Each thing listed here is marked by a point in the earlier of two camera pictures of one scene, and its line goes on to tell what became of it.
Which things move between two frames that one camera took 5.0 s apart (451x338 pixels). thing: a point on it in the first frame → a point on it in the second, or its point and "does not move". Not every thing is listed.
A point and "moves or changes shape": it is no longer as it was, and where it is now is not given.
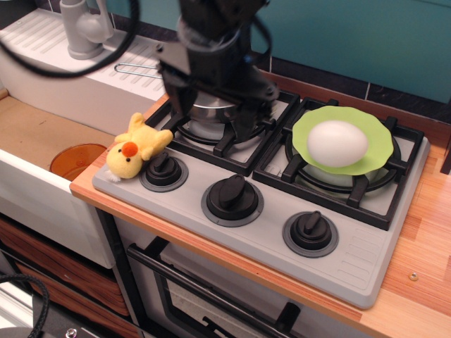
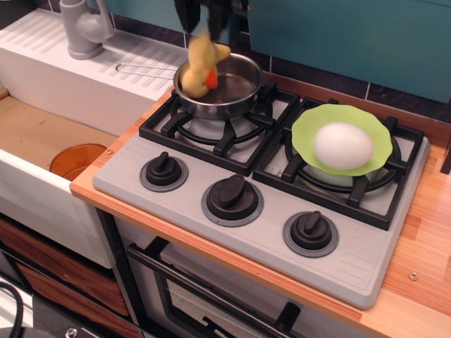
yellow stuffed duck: [125, 158] moves or changes shape
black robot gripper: [215, 53] → [218, 13]
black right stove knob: [310, 234] does not move
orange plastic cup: [72, 160] does not move
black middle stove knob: [232, 202] does not move
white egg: [337, 144] moves or changes shape
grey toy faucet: [86, 32] does not move
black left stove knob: [163, 173] does not move
